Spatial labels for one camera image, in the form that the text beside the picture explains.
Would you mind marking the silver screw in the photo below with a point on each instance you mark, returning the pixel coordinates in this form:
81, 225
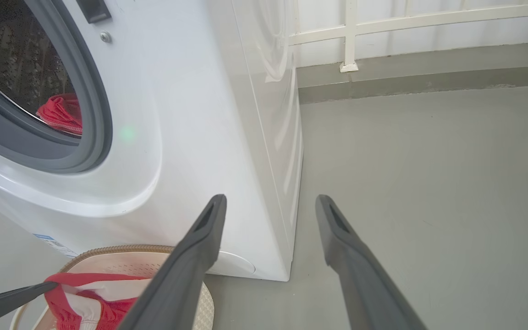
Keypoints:
105, 36

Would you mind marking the red cloth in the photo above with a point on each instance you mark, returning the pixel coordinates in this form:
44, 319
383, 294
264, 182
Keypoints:
62, 114

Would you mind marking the grey rubber door gasket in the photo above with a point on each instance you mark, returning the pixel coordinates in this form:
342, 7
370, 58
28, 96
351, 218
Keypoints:
16, 137

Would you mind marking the round white filter cover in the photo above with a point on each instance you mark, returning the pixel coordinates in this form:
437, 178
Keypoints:
236, 265

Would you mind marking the white metal railing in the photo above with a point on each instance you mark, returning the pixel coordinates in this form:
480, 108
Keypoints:
350, 36

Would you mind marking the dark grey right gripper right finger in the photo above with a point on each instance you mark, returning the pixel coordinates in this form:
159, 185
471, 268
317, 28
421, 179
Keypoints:
360, 275

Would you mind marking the white washing machine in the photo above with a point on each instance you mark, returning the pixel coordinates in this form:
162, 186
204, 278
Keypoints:
177, 114

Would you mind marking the steel washer drum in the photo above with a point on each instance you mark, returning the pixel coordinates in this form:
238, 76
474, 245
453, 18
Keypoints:
12, 59

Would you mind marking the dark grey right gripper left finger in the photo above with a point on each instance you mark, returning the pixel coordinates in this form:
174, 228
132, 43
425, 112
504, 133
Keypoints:
177, 275

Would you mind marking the cream perforated laundry basket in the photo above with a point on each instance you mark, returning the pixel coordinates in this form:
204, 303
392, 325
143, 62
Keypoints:
122, 261

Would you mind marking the blue energy label sticker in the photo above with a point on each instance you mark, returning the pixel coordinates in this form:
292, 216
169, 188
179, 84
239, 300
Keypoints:
55, 246

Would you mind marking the red and white garment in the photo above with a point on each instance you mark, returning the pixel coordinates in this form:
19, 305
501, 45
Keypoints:
76, 316

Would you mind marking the black door latch slot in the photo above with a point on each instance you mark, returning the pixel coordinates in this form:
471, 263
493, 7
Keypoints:
93, 10

